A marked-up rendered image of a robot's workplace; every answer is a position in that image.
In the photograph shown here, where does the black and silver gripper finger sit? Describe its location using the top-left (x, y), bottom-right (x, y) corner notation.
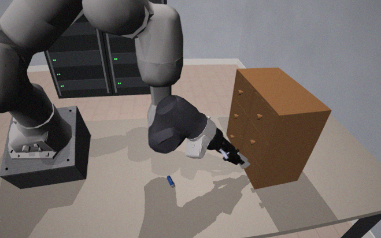
top-left (220, 141), bottom-right (250, 168)
top-left (223, 138), bottom-right (248, 160)

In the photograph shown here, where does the brown wooden drawer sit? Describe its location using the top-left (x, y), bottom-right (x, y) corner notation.
top-left (234, 72), bottom-right (254, 113)
top-left (227, 118), bottom-right (243, 152)
top-left (250, 92), bottom-right (278, 143)
top-left (244, 118), bottom-right (268, 166)
top-left (230, 97), bottom-right (248, 136)
top-left (241, 141), bottom-right (261, 186)

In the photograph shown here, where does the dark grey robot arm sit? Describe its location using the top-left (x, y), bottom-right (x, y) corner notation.
top-left (0, 0), bottom-right (217, 159)

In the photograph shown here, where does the brown wooden chest of drawers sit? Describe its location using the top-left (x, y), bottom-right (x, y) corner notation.
top-left (232, 68), bottom-right (331, 189)

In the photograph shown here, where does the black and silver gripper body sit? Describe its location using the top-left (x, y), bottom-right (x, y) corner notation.
top-left (207, 128), bottom-right (228, 154)

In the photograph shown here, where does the blue aa battery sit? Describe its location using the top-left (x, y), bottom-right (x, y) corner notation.
top-left (167, 176), bottom-right (175, 188)

